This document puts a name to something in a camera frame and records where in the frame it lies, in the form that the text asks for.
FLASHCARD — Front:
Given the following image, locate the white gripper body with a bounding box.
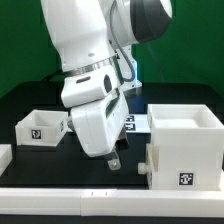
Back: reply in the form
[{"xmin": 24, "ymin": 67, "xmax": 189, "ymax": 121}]
[{"xmin": 70, "ymin": 90, "xmax": 129, "ymax": 157}]

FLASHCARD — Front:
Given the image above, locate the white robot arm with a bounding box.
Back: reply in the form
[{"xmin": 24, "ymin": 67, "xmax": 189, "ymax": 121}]
[{"xmin": 40, "ymin": 0, "xmax": 172, "ymax": 170}]

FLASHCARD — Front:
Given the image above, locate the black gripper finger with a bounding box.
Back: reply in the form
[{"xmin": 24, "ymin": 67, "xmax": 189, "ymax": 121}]
[
  {"xmin": 116, "ymin": 129, "xmax": 129, "ymax": 150},
  {"xmin": 104, "ymin": 151, "xmax": 120, "ymax": 170}
]

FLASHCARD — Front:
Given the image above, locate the white left fence block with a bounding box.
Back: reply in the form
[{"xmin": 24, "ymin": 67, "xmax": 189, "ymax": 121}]
[{"xmin": 0, "ymin": 144, "xmax": 12, "ymax": 176}]

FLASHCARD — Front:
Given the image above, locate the white drawer box frame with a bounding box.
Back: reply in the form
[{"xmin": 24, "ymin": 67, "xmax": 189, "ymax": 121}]
[{"xmin": 146, "ymin": 104, "xmax": 224, "ymax": 191}]

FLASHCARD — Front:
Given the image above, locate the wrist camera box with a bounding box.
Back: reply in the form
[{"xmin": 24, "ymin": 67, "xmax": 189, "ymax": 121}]
[{"xmin": 61, "ymin": 65, "xmax": 121, "ymax": 108}]

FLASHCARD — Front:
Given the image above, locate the white small drawer with knob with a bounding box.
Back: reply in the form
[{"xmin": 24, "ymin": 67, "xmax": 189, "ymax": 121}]
[{"xmin": 138, "ymin": 143, "xmax": 159, "ymax": 190}]

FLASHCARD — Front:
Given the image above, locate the black cable bundle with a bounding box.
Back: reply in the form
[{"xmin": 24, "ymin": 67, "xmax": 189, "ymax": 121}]
[{"xmin": 41, "ymin": 68, "xmax": 66, "ymax": 83}]

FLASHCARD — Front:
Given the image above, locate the white front fence rail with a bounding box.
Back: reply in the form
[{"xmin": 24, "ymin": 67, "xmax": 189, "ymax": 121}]
[{"xmin": 0, "ymin": 188, "xmax": 224, "ymax": 218}]

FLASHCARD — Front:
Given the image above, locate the white marker sheet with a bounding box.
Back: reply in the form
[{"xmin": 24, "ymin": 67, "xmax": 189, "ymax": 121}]
[{"xmin": 125, "ymin": 114, "xmax": 150, "ymax": 133}]

